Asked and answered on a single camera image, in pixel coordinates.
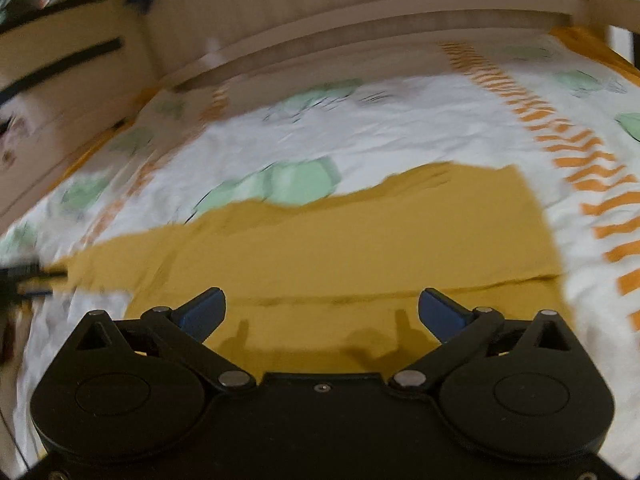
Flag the white printed bedsheet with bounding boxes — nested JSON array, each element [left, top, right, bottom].
[[0, 27, 640, 468]]

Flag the yellow knit sweater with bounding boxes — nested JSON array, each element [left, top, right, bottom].
[[47, 161, 576, 376]]

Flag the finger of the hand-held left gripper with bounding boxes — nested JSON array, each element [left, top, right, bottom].
[[0, 259, 68, 302]]

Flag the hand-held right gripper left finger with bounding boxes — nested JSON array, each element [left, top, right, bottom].
[[75, 287, 253, 393]]

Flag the orange fitted sheet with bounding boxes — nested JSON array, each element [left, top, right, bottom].
[[550, 26, 640, 81]]

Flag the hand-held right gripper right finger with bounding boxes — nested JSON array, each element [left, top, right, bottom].
[[390, 288, 576, 392]]

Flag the cream cabinet with black stripes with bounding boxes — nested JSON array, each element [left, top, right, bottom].
[[0, 0, 163, 221]]

